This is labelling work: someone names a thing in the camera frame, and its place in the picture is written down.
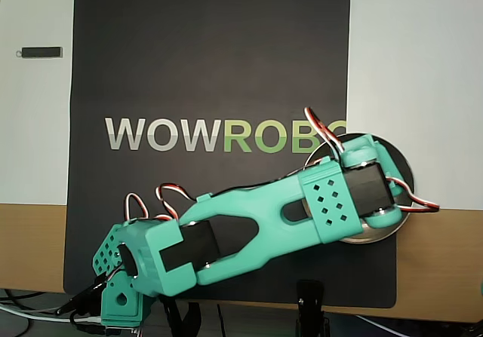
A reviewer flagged teal robot base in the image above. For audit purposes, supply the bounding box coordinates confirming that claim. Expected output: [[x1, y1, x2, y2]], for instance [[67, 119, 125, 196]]
[[92, 223, 152, 331]]

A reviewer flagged metal bowl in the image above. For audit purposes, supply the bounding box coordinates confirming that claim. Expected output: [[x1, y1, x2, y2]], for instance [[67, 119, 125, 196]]
[[303, 132, 416, 245]]

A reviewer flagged black printed mat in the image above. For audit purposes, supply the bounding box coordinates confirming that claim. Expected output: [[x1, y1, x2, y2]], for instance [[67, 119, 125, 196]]
[[63, 0, 398, 310]]

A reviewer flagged right black clamp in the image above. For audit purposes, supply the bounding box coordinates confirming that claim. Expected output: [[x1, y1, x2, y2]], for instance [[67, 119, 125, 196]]
[[296, 279, 331, 337]]

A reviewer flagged black table clamp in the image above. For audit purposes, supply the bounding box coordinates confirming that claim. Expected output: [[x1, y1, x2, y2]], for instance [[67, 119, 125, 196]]
[[55, 276, 110, 316], [158, 294, 203, 337]]

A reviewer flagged white paper sheet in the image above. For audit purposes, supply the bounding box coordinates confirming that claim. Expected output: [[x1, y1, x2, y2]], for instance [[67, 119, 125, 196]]
[[0, 0, 483, 210]]

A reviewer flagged black usb stick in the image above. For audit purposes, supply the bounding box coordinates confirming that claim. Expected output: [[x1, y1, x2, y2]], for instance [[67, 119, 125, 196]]
[[15, 46, 64, 60]]

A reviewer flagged red white black servo cable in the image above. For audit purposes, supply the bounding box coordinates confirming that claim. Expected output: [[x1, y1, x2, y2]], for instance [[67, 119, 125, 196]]
[[155, 182, 198, 223], [124, 192, 149, 223], [303, 106, 347, 161], [385, 176, 441, 214]]

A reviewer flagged thin black hanging cable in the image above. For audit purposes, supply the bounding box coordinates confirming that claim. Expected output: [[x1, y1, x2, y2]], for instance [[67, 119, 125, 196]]
[[216, 303, 227, 337]]

